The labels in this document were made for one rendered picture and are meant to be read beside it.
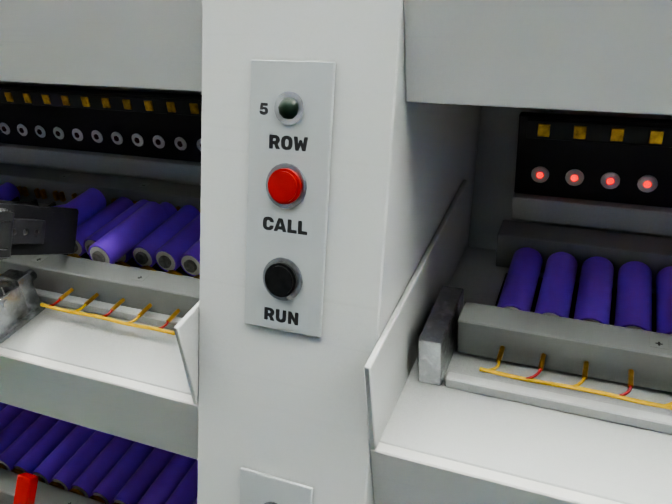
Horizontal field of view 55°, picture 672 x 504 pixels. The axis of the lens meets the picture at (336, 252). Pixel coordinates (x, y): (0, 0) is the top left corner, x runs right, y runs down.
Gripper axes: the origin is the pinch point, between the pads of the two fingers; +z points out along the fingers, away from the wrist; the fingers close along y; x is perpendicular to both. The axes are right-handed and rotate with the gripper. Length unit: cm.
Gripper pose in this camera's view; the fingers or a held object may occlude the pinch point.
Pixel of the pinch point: (10, 226)
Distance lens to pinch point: 45.5
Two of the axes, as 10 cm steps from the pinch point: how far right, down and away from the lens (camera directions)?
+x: 1.2, -9.9, -0.6
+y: 9.2, 1.3, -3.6
